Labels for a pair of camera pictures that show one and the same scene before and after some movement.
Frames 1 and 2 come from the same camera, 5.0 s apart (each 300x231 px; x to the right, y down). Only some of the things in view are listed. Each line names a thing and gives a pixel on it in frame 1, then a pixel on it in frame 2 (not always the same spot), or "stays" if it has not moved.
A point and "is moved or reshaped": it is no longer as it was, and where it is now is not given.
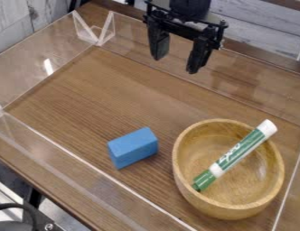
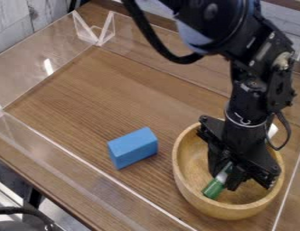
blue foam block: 133,148 stays
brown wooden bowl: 244,189 stays
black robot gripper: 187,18 to 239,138
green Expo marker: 238,155 is moved or reshaped
